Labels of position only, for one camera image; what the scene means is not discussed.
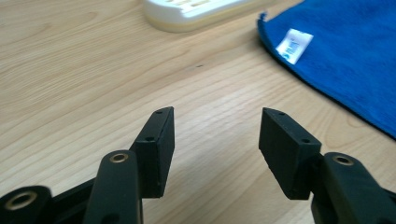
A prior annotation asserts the white plastic soap dish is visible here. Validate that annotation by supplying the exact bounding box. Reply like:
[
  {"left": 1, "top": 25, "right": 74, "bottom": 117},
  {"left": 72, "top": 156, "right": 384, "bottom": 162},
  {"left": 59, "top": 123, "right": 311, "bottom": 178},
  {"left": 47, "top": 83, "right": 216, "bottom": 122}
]
[{"left": 142, "top": 0, "right": 260, "bottom": 34}]

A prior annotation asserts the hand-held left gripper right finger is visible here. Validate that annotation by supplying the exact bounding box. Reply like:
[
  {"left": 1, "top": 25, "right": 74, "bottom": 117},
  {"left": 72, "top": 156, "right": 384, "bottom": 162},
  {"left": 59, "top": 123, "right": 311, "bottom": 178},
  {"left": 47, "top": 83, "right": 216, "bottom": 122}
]
[{"left": 258, "top": 107, "right": 396, "bottom": 224}]

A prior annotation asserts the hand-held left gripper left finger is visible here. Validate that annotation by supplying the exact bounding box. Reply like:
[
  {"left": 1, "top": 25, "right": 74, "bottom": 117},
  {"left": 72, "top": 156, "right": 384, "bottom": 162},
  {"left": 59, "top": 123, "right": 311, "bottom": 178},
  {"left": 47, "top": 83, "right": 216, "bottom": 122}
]
[{"left": 82, "top": 105, "right": 176, "bottom": 224}]

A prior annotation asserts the blue microfibre cloth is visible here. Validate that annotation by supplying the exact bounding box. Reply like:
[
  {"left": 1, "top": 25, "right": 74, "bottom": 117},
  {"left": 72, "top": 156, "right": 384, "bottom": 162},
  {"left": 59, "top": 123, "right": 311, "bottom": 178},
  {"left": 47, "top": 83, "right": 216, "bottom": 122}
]
[{"left": 256, "top": 0, "right": 396, "bottom": 140}]

